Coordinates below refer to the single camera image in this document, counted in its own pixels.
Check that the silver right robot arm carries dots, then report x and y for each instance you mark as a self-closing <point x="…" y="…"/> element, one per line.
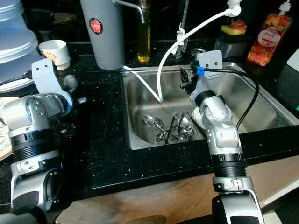
<point x="219" y="130"/>

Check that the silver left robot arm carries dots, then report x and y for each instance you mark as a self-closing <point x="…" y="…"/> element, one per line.
<point x="28" y="116"/>

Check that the stainless steel sink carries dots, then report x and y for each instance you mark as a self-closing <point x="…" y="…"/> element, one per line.
<point x="168" y="91"/>

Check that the round metal sink strainer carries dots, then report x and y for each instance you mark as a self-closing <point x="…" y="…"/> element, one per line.
<point x="197" y="52"/>

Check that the white bowl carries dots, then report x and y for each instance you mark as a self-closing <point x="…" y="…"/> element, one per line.
<point x="198" y="119"/>

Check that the steel spoon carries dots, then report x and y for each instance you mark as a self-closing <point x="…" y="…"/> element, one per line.
<point x="149" y="120"/>
<point x="187" y="122"/>

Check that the black sponge holder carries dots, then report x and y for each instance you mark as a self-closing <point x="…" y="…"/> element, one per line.
<point x="226" y="43"/>

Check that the white printed cup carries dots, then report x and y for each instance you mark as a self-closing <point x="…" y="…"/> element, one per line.
<point x="56" y="49"/>

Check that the yellow oil bottle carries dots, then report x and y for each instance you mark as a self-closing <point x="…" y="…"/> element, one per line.
<point x="144" y="46"/>

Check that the grey water dispenser red logo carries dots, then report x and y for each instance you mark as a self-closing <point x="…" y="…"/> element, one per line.
<point x="107" y="51"/>

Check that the chrome sink faucet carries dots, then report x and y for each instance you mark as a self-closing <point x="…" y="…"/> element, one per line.
<point x="184" y="18"/>

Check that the yellow red sponge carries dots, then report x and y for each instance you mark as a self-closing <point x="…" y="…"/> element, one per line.
<point x="231" y="30"/>

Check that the peach dish soap bottle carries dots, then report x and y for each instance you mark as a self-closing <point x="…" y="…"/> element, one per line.
<point x="261" y="49"/>

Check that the floral yellow plate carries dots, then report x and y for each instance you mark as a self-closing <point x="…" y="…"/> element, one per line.
<point x="4" y="140"/>

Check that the round brown trivet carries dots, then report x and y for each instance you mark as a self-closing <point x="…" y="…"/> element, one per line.
<point x="63" y="17"/>

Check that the white board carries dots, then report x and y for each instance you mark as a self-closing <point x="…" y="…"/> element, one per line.
<point x="294" y="58"/>

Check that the small translucent plastic container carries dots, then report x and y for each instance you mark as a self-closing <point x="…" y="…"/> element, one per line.
<point x="11" y="11"/>

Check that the wooden cabinet front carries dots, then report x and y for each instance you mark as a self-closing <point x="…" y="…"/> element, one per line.
<point x="168" y="196"/>

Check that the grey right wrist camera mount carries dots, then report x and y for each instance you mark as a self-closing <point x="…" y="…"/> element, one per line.
<point x="210" y="60"/>

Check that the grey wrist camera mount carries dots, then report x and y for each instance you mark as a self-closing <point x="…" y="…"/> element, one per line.
<point x="46" y="77"/>
<point x="210" y="60"/>

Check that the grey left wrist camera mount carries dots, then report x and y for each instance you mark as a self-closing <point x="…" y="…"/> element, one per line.
<point x="46" y="77"/>

